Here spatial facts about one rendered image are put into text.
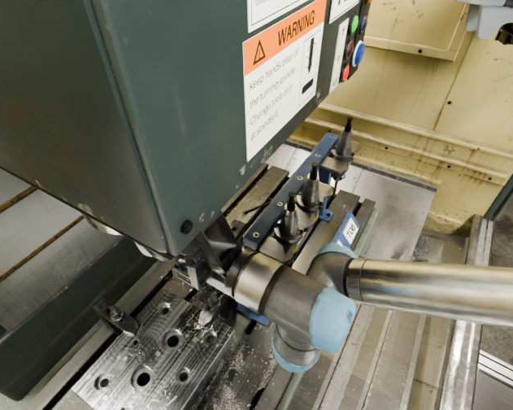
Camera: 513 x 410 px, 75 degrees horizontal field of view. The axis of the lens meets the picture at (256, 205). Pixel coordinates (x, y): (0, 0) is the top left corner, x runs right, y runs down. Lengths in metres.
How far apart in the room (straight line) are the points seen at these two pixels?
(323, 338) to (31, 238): 0.79
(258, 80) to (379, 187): 1.24
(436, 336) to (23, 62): 1.29
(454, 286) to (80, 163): 0.45
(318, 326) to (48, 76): 0.36
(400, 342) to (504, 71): 0.88
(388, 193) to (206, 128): 1.29
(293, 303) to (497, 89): 1.05
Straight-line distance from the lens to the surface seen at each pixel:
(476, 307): 0.51
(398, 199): 1.48
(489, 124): 1.37
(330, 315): 0.43
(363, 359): 1.12
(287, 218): 0.67
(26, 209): 0.98
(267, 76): 0.30
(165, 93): 0.21
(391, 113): 1.39
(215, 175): 0.27
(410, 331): 1.25
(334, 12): 0.43
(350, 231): 1.13
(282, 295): 0.43
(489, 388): 1.89
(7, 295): 1.08
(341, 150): 0.93
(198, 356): 0.84
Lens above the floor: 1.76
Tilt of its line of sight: 45 degrees down
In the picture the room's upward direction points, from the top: 1 degrees counter-clockwise
